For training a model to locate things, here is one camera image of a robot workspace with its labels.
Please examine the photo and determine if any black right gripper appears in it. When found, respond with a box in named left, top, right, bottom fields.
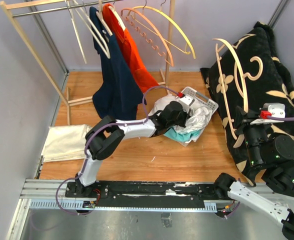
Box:
left=233, top=105, right=270, bottom=167

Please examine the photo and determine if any teal t shirt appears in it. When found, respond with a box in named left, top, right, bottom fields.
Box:
left=163, top=128, right=203, bottom=143

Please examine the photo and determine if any white pink t shirt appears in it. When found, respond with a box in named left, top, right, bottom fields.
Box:
left=148, top=94, right=213, bottom=135

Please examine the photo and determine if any orange t shirt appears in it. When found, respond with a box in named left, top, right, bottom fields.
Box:
left=102, top=3, right=158, bottom=93

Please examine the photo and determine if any yellow hanger with metal hook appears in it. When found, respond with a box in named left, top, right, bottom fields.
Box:
left=126, top=0, right=197, bottom=60

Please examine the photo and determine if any orange hanger with metal hook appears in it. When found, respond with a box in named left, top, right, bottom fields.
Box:
left=120, top=1, right=175, bottom=67

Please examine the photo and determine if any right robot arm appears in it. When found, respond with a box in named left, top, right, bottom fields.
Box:
left=213, top=103, right=294, bottom=240

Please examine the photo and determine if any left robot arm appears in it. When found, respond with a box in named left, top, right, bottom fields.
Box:
left=75, top=101, right=191, bottom=198

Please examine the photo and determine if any navy blue t shirt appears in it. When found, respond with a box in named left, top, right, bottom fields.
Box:
left=89, top=6, right=143, bottom=121

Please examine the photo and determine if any empty cream hanger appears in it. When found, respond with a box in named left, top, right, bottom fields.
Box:
left=64, top=0, right=87, bottom=64

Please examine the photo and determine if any white plastic basket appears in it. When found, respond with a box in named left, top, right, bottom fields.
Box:
left=178, top=86, right=218, bottom=147

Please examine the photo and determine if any black floral blanket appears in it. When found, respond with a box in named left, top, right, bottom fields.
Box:
left=200, top=21, right=294, bottom=186

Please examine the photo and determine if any folded cream cloth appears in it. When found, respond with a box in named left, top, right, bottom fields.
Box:
left=41, top=124, right=92, bottom=163

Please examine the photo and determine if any wooden clothes rack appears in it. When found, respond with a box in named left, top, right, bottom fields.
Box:
left=0, top=0, right=170, bottom=126

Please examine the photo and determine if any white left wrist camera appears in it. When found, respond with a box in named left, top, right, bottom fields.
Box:
left=176, top=92, right=195, bottom=108

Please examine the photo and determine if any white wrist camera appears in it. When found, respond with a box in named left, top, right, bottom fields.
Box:
left=250, top=102, right=286, bottom=125
left=176, top=92, right=195, bottom=108

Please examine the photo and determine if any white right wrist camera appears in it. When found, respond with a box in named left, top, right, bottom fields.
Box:
left=250, top=102, right=286, bottom=125

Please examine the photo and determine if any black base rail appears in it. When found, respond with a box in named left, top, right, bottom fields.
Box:
left=65, top=181, right=231, bottom=209

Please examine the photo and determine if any metal corner post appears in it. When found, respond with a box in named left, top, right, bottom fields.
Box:
left=33, top=13, right=69, bottom=76

